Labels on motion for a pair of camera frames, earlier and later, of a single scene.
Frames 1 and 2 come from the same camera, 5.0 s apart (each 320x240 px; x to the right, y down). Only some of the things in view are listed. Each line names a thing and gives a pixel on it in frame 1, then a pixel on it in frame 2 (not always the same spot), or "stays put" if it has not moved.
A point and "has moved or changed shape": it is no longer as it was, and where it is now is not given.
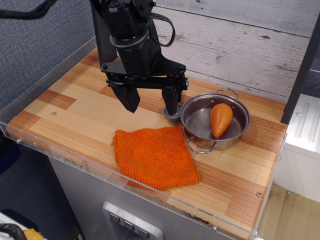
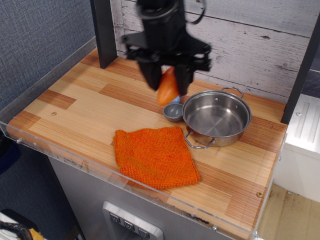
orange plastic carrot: [221, 116] has moved or changed shape
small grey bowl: [172, 118] stays put
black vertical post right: [303, 79] stays put
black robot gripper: [142, 66] → [165, 40]
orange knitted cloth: [155, 158] stays put
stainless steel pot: [195, 117] stays put
